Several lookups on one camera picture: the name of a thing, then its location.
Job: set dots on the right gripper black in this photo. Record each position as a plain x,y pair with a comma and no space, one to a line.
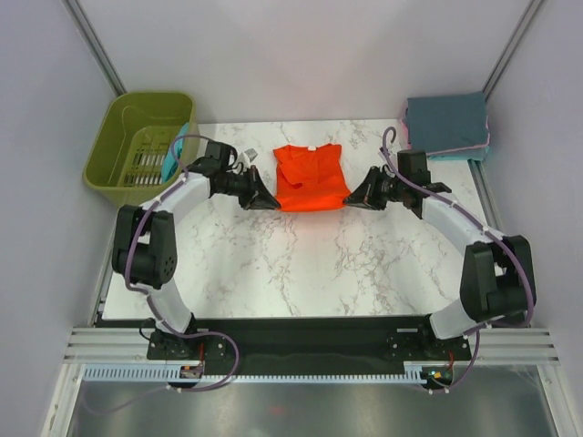
366,194

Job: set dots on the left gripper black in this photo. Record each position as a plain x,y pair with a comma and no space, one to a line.
256,196

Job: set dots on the orange t shirt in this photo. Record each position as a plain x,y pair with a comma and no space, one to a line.
310,179

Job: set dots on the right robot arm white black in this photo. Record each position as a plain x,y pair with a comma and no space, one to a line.
497,280

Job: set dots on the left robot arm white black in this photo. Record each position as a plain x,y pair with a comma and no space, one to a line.
145,245

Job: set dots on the teal t shirt in basket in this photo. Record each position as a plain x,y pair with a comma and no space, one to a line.
170,164

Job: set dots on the folded dark teal t shirt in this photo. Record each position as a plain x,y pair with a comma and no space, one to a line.
446,120

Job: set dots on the olive green plastic basket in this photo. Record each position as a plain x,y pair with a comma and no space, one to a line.
126,160

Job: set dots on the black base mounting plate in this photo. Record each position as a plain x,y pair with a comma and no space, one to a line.
310,344

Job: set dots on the light blue slotted cable duct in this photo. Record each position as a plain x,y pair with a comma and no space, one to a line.
182,375

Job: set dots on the aluminium frame rail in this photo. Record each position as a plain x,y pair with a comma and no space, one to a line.
106,345

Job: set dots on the right aluminium corner post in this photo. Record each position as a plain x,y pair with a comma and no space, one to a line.
517,37

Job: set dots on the aluminium corner post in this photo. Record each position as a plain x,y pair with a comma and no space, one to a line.
92,40
517,37

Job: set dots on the left aluminium corner post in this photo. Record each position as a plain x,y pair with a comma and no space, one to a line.
92,40

